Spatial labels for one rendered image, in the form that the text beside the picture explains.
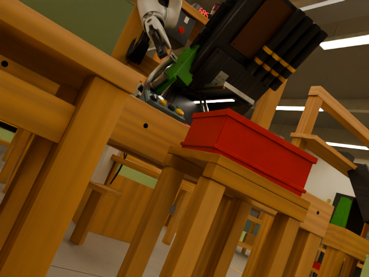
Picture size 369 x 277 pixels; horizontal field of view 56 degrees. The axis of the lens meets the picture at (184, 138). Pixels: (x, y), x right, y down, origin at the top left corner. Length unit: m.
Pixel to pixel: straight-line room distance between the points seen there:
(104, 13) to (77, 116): 0.19
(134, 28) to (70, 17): 1.15
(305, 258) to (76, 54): 1.33
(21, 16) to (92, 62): 0.12
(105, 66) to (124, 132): 0.48
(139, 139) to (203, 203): 0.37
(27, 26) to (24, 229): 0.31
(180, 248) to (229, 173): 0.20
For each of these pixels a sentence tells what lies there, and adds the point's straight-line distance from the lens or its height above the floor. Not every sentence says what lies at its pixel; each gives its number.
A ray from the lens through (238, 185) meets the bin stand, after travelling 0.84.
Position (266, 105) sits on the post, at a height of 1.38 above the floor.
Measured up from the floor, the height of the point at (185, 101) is 1.08.
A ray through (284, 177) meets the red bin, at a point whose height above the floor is 0.83.
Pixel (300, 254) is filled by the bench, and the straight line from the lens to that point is 1.64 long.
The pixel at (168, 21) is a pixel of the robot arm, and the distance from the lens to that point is 1.39.
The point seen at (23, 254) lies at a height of 0.50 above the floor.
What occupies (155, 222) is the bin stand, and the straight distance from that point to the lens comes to 0.98.
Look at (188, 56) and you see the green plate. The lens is 1.44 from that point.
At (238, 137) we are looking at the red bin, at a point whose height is 0.87.
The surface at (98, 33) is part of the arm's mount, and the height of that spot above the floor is 0.88.
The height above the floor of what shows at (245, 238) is 0.36.
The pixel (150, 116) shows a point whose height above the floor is 0.87.
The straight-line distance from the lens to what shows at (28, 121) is 0.60.
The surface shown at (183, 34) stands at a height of 1.40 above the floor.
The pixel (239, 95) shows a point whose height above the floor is 1.11.
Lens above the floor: 0.68
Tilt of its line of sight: 9 degrees up
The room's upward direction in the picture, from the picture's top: 23 degrees clockwise
